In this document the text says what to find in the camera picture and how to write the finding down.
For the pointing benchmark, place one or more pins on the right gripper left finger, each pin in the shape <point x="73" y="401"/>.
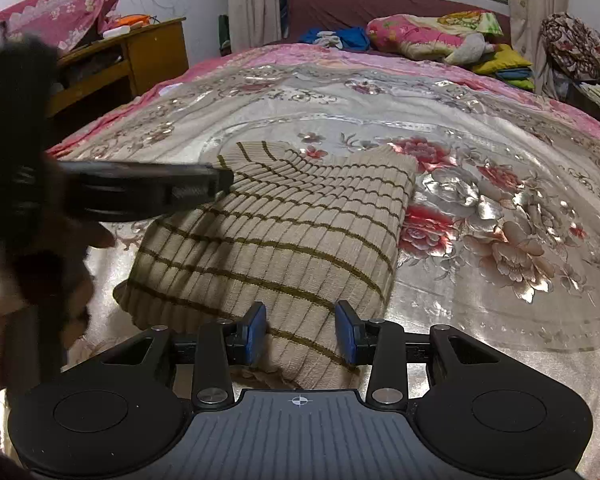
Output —
<point x="220" y="346"/>

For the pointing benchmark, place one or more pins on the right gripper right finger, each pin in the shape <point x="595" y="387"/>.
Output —
<point x="380" y="345"/>

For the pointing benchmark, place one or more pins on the beige striped knit sweater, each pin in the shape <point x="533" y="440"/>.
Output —
<point x="295" y="233"/>

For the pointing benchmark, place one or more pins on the blue clothes pile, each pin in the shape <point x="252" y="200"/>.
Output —
<point x="353" y="38"/>

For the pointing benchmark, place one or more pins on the wooden bedside desk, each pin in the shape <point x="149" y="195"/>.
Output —
<point x="143" y="57"/>

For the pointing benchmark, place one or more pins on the floral satin bedspread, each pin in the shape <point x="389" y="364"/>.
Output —
<point x="497" y="289"/>

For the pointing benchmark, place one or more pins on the pink floral cover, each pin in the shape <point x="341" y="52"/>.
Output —
<point x="60" y="23"/>

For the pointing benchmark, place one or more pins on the green bottle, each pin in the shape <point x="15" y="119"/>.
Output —
<point x="224" y="35"/>

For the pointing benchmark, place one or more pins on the yellow folded cloth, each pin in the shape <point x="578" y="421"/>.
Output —
<point x="506" y="65"/>

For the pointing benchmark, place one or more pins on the beige left curtain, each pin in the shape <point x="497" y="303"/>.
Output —
<point x="253" y="23"/>

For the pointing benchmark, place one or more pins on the beige curtain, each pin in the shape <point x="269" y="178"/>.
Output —
<point x="526" y="18"/>
<point x="253" y="23"/>

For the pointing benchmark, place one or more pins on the pink floral folded quilt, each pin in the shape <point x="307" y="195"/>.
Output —
<point x="460" y="38"/>

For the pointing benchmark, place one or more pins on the dark red sofa bench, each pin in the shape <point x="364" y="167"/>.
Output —
<point x="304" y="15"/>

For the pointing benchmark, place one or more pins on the dark floral fabric bundle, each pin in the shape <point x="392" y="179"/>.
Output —
<point x="573" y="46"/>

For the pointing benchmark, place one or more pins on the beige right curtain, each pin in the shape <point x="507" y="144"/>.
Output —
<point x="526" y="18"/>

